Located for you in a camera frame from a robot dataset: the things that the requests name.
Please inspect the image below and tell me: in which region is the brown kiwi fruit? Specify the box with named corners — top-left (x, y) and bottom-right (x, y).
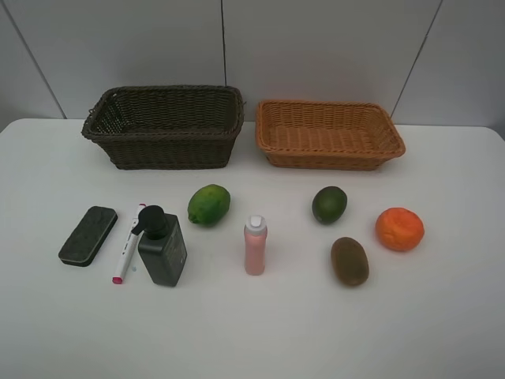
top-left (331, 237), bottom-right (369, 287)

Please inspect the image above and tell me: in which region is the pink bottle white cap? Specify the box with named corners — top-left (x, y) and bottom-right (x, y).
top-left (244, 215), bottom-right (267, 276)

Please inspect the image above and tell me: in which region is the bright green lime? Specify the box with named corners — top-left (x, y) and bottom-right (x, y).
top-left (187, 184), bottom-right (231, 227)

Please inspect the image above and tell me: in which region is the dark brown wicker basket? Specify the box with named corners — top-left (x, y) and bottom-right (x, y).
top-left (82, 85), bottom-right (244, 170)

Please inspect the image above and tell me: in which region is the white marker pink cap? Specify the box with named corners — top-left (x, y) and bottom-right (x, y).
top-left (112, 203), bottom-right (146, 284)

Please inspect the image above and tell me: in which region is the black pump bottle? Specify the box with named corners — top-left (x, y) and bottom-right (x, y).
top-left (132, 205), bottom-right (187, 287)

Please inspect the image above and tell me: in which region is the orange wicker basket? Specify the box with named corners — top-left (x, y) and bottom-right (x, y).
top-left (256, 100), bottom-right (406, 171)

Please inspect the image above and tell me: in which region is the black whiteboard eraser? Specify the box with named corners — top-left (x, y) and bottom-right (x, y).
top-left (58, 206), bottom-right (118, 267)

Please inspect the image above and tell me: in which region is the orange tangerine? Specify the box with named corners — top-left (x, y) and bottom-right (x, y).
top-left (375, 207), bottom-right (425, 253)

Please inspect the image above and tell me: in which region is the dark green avocado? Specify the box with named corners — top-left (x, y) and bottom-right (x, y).
top-left (312, 186), bottom-right (347, 225)

